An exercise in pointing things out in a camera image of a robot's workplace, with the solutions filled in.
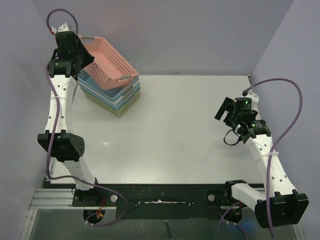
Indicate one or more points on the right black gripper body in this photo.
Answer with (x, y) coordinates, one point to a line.
(225, 110)

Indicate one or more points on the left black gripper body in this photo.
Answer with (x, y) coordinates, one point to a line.
(77, 52)

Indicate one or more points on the pink plastic basket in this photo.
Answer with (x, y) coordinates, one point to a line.
(109, 69)

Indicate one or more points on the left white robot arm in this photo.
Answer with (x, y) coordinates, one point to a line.
(58, 139)

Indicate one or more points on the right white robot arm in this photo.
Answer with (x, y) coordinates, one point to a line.
(281, 204)

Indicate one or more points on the blue plastic basket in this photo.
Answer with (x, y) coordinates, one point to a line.
(85, 80)

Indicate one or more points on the white plastic basket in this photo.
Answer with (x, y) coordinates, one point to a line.
(114, 98)

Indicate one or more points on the green plastic basket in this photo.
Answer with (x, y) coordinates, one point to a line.
(119, 112)

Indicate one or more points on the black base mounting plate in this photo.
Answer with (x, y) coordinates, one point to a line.
(154, 201)

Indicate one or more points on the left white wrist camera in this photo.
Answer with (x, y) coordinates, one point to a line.
(63, 28)

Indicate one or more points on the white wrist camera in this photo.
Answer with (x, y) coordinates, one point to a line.
(253, 96)
(63, 28)

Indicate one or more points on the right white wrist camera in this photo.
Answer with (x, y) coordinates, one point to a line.
(253, 96)

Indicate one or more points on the aluminium frame rail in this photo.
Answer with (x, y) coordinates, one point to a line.
(55, 199)

